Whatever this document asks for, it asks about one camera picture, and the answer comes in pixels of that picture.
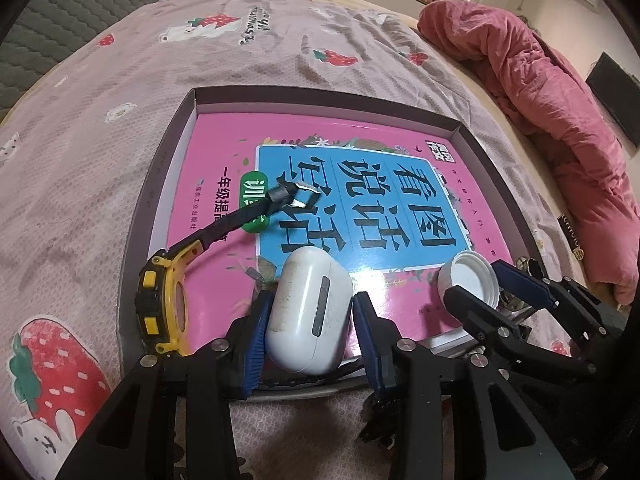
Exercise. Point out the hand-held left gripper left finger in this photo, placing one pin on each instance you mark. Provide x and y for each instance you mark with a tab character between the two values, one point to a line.
255	347

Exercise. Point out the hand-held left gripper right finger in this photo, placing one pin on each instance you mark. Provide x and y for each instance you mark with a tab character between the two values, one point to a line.
371	347

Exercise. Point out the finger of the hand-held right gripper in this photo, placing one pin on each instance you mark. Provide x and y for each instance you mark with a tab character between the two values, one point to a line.
525	285
480	315

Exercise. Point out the brass metal jar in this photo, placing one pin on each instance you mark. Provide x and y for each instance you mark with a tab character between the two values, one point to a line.
526	264

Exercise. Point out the white plastic bottle cap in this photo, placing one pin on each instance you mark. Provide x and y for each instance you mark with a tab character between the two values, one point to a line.
467	272

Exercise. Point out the white earbuds case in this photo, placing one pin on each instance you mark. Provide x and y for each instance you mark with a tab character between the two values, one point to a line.
305	310

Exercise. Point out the shallow grey cardboard box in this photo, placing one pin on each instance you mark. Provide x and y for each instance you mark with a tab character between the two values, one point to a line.
150	200

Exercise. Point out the dark mattress label tag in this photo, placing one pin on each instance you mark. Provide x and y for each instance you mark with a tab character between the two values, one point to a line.
571	237

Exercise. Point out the pink and blue book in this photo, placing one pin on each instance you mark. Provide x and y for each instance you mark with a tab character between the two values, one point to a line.
390	200

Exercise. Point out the pink quilt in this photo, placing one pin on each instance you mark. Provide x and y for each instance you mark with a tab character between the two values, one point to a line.
540	100

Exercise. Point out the black television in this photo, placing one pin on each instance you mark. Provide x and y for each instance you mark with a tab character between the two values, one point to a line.
615	95

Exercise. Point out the purple strawberry printed blanket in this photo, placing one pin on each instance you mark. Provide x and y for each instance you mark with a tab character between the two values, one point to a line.
200	60

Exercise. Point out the grey quilted headboard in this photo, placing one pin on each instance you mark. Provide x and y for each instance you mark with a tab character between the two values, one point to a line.
65	15

